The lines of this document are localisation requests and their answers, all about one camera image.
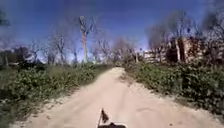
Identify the tall bare tree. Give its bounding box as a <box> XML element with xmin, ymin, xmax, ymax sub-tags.
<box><xmin>77</xmin><ymin>14</ymin><xmax>98</xmax><ymax>65</ymax></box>

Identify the pale sandy dirt path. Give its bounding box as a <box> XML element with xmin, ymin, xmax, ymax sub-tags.
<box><xmin>9</xmin><ymin>66</ymin><xmax>224</xmax><ymax>128</ymax></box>

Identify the robot's own part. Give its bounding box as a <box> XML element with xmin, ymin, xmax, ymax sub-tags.
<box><xmin>97</xmin><ymin>107</ymin><xmax>127</xmax><ymax>128</ymax></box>

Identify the row of bare trees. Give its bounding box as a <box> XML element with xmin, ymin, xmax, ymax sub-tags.
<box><xmin>0</xmin><ymin>29</ymin><xmax>143</xmax><ymax>68</ymax></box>

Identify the green ground cover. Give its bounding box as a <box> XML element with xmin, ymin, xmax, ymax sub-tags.
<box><xmin>0</xmin><ymin>63</ymin><xmax>113</xmax><ymax>128</ymax></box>
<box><xmin>123</xmin><ymin>59</ymin><xmax>224</xmax><ymax>118</ymax></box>

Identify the group of bare trees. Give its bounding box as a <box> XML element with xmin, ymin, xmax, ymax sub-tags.
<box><xmin>145</xmin><ymin>8</ymin><xmax>224</xmax><ymax>64</ymax></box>

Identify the brick building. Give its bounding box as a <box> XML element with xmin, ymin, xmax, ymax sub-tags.
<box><xmin>143</xmin><ymin>35</ymin><xmax>224</xmax><ymax>64</ymax></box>

